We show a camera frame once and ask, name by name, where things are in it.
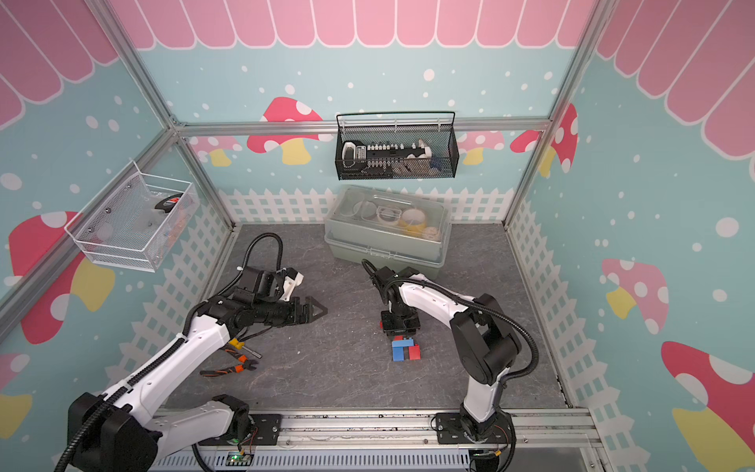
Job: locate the white wire mesh basket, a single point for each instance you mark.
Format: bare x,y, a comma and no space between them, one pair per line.
121,228

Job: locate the green plastic storage box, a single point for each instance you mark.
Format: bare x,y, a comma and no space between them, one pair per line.
389,230

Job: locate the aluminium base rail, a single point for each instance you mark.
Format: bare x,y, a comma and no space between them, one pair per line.
370,429

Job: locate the red black tape measure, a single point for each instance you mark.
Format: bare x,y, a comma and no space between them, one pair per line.
168,204

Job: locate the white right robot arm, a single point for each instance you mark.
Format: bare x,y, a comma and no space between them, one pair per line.
493,348

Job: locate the blue red lego assembly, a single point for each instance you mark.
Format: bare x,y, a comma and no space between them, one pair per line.
405,349

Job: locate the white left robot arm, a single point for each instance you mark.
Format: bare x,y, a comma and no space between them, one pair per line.
118,429

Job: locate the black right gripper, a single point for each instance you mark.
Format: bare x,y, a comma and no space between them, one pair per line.
407,331

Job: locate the black wire mesh basket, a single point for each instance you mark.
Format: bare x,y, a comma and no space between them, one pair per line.
396,145

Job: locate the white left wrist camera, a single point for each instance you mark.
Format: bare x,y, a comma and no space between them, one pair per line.
270,286

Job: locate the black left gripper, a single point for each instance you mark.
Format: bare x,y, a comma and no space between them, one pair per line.
303,316

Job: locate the yellow handled screwdriver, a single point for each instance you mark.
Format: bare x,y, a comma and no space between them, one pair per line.
237,344

